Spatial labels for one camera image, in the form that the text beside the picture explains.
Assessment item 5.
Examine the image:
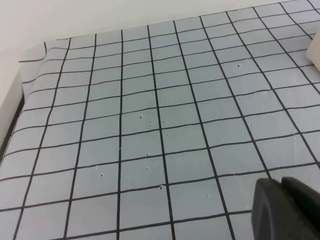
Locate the cream canvas pencil case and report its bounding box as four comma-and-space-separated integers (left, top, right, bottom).
305, 30, 320, 72

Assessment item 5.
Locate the grey grid tablecloth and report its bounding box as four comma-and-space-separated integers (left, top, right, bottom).
0, 0, 320, 240

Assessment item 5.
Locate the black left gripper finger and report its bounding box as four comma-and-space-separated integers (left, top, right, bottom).
250, 176, 320, 240

